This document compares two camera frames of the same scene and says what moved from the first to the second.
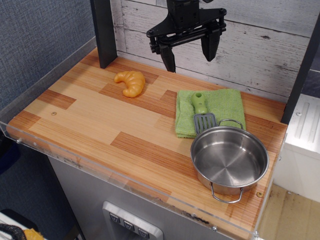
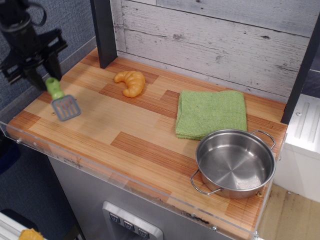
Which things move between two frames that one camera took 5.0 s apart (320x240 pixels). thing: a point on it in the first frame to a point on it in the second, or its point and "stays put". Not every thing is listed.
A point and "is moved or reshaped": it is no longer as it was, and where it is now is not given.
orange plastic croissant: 135,80 stays put
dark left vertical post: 102,13 stays put
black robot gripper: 185,20 to 25,47
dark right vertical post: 302,76 stays put
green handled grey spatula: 204,121 to 66,107
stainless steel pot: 229,159 is moved or reshaped
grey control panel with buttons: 121,224 stays put
